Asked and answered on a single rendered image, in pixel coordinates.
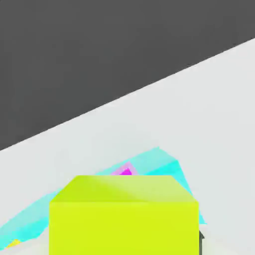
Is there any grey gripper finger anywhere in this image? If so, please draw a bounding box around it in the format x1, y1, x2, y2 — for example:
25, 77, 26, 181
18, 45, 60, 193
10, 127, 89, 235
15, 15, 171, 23
199, 230, 206, 255

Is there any small lime yellow cube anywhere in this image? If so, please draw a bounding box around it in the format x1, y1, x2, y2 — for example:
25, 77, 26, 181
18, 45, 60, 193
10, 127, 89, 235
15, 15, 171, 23
49, 175, 200, 255

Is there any small magenta cube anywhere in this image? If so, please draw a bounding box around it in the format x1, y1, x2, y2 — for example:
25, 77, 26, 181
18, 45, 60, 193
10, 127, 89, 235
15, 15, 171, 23
111, 161, 139, 176

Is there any large cyan box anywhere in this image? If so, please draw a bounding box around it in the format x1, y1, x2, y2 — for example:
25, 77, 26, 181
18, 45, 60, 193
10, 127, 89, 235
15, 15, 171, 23
0, 146, 208, 252

